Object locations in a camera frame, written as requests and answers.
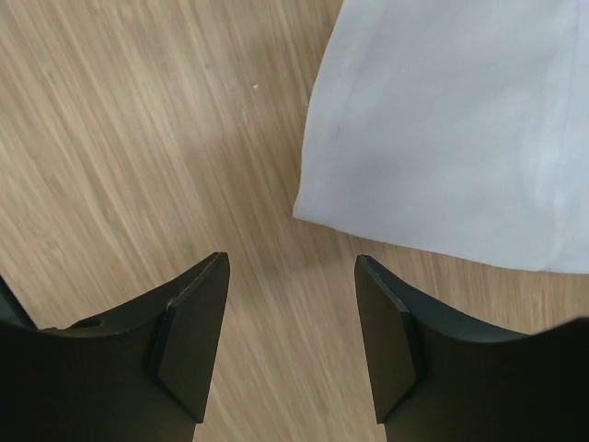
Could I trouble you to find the white t shirt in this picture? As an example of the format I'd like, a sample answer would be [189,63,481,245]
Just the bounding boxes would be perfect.
[294,1,588,273]

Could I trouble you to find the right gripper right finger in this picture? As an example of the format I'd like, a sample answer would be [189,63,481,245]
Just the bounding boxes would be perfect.
[354,255,588,441]

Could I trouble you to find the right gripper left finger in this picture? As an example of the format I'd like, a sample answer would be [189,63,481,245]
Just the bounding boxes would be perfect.
[1,252,229,441]

